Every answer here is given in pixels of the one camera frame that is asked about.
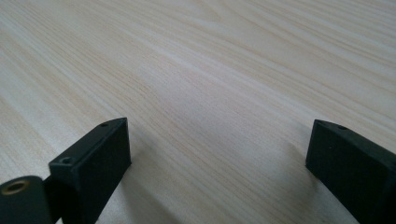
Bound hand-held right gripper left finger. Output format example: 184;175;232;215
49;117;132;224

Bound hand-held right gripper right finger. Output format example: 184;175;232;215
304;119;396;224

